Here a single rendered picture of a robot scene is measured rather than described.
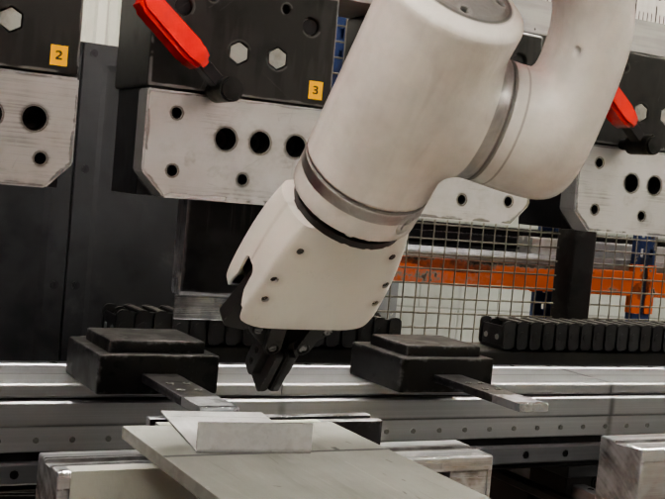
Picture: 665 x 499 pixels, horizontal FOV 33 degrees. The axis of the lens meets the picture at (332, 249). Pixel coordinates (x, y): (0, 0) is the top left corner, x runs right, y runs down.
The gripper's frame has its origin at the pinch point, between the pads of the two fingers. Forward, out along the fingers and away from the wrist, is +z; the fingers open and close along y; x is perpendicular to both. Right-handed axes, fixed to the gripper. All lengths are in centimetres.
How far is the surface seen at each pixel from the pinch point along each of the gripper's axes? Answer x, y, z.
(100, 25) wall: -367, -102, 210
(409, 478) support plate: 11.3, -6.8, -0.9
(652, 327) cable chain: -34, -83, 33
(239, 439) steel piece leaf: 4.4, 2.4, 3.6
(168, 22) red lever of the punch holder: -16.0, 9.2, -16.5
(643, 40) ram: -22.9, -37.4, -18.2
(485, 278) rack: -114, -129, 103
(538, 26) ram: -22.5, -25.4, -17.8
